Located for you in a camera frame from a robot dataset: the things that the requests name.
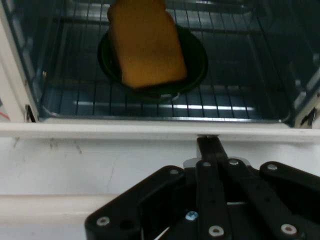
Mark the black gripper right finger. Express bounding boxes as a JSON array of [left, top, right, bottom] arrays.
[[209, 136, 320, 240]]

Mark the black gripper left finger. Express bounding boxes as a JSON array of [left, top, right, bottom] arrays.
[[84, 136, 232, 240]]

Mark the cream glass oven door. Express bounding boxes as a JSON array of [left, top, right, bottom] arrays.
[[0, 121, 320, 240]]

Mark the dark green plate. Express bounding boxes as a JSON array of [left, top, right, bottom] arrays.
[[96, 24, 209, 99]]

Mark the orange bread slice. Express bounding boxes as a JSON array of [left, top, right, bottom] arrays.
[[106, 0, 188, 89]]

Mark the cream toaster oven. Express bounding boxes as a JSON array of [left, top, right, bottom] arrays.
[[0, 0, 320, 130]]

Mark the metal wire oven rack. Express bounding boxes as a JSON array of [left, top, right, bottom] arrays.
[[37, 0, 296, 121]]

